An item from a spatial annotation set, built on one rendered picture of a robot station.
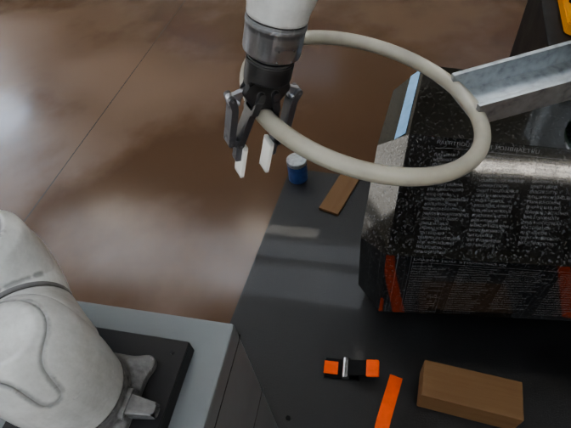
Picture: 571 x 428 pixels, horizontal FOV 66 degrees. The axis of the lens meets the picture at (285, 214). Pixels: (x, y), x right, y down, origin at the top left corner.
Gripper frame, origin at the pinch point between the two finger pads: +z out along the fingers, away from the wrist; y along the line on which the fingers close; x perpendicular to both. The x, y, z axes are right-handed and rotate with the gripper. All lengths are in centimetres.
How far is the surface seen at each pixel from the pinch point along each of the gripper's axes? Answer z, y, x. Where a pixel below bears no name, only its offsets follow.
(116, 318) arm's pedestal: 35.1, -28.3, -3.3
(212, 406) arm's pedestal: 31.0, -17.4, -29.1
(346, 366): 93, 42, -17
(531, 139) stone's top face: 4, 74, -9
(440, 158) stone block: 13, 56, 1
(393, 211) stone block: 28, 45, -2
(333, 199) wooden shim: 89, 80, 55
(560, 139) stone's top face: 2, 79, -12
